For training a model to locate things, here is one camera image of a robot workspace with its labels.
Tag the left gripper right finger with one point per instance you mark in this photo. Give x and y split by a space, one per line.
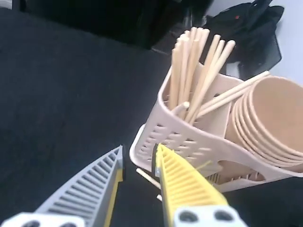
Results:
187 186

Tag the brown paper cup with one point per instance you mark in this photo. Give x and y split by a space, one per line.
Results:
240 126
277 113
236 128
228 128
244 123

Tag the black box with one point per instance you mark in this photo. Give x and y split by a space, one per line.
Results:
106 19

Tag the wooden chopstick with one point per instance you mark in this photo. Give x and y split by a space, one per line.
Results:
174 78
181 71
189 63
148 177
236 91
213 68
198 55
225 103
206 71
220 63
181 107

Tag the beige plastic slotted basket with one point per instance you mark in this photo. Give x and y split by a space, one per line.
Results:
175 125

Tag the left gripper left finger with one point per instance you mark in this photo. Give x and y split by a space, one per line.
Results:
90 184

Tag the black bag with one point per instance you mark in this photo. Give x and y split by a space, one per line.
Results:
251 35

